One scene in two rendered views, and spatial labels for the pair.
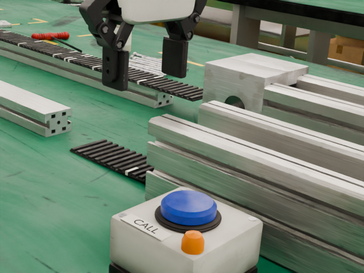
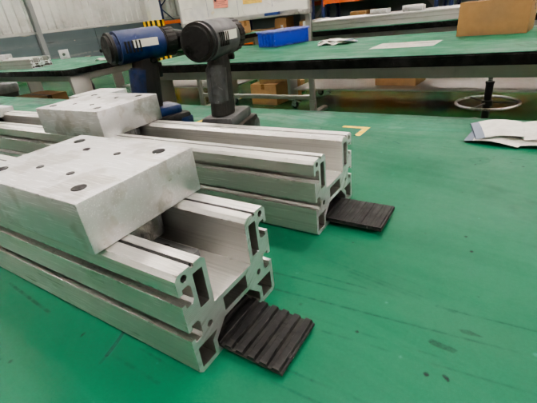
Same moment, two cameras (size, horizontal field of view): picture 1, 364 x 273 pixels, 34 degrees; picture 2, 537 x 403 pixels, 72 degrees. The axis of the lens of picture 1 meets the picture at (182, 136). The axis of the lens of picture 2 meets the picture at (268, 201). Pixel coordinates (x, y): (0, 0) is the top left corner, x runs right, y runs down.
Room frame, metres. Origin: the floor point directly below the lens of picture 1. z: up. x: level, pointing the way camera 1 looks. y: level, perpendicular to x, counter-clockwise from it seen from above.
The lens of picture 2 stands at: (-0.18, -0.63, 1.00)
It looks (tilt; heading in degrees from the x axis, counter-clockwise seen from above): 27 degrees down; 355
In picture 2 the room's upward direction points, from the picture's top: 7 degrees counter-clockwise
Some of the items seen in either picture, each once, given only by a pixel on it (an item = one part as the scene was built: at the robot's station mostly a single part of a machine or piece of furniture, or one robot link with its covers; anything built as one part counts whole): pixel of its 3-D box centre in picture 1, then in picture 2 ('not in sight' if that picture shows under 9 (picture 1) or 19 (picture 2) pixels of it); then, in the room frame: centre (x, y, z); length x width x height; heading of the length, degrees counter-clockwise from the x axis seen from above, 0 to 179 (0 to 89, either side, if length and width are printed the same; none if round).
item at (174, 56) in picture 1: (182, 44); not in sight; (0.63, 0.01, 0.91); 0.03 x 0.03 x 0.07; 49
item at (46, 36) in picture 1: (64, 43); not in sight; (1.17, 0.25, 0.79); 0.16 x 0.08 x 0.02; 36
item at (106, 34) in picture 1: (105, 56); not in sight; (0.55, 0.08, 0.91); 0.03 x 0.03 x 0.07; 49
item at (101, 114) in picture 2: not in sight; (102, 121); (0.44, -0.43, 0.87); 0.16 x 0.11 x 0.07; 50
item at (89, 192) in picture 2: not in sight; (92, 195); (0.13, -0.50, 0.87); 0.16 x 0.11 x 0.07; 50
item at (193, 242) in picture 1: (193, 240); not in sight; (0.33, -0.01, 0.85); 0.01 x 0.01 x 0.01
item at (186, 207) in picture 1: (188, 212); not in sight; (0.37, -0.01, 0.84); 0.04 x 0.04 x 0.02
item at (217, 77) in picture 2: not in sight; (229, 84); (0.52, -0.64, 0.89); 0.20 x 0.08 x 0.22; 153
